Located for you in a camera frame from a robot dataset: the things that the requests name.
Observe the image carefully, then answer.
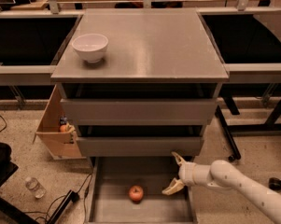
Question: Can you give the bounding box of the grey middle drawer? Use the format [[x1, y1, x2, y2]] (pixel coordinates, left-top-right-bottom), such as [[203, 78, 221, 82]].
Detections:
[[77, 137, 204, 157]]

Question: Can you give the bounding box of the cardboard box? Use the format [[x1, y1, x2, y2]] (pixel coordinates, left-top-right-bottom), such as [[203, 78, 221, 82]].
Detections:
[[35, 87, 82, 160]]

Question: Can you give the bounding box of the clear plastic water bottle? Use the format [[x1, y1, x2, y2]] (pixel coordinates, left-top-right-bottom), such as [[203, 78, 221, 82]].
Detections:
[[25, 177, 46, 199]]

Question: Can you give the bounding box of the black chair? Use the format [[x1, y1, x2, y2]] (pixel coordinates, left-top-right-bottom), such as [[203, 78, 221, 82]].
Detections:
[[0, 143, 38, 224]]

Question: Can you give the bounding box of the white ceramic bowl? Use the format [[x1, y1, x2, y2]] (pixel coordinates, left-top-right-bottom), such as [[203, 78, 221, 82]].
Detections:
[[72, 34, 108, 63]]

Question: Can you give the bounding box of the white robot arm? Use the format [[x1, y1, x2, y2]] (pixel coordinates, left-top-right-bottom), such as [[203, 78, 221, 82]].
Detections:
[[162, 151, 281, 224]]

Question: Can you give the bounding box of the black power strip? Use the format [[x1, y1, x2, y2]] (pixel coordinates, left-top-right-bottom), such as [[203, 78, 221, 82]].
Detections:
[[46, 190, 79, 224]]

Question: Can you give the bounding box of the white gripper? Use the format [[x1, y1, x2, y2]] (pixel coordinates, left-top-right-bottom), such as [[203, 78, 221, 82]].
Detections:
[[162, 151, 213, 195]]

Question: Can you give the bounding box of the grey drawer cabinet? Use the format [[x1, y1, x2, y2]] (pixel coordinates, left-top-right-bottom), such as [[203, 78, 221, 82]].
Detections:
[[51, 8, 229, 85]]

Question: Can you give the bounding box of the grey open bottom drawer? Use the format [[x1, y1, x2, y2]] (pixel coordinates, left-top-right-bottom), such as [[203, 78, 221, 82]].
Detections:
[[85, 157, 197, 224]]

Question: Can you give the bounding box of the black floor cable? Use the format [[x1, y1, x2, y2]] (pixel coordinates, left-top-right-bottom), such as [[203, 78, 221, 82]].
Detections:
[[24, 171, 94, 224]]

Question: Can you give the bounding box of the black table leg with caster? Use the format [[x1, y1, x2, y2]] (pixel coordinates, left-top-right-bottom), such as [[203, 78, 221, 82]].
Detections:
[[216, 106, 242, 162]]

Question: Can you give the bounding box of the small orange fruit in box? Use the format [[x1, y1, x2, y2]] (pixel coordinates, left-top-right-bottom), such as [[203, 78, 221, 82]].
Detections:
[[59, 125, 67, 133]]

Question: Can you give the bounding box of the grey top drawer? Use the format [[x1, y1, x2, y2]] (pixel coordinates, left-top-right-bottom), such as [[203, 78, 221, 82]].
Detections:
[[61, 99, 217, 126]]

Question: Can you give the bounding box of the black caster wheel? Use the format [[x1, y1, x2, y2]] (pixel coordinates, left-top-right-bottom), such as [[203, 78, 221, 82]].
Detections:
[[268, 177, 281, 190]]

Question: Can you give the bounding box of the red apple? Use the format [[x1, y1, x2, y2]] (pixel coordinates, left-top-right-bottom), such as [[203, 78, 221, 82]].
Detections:
[[129, 185, 144, 203]]

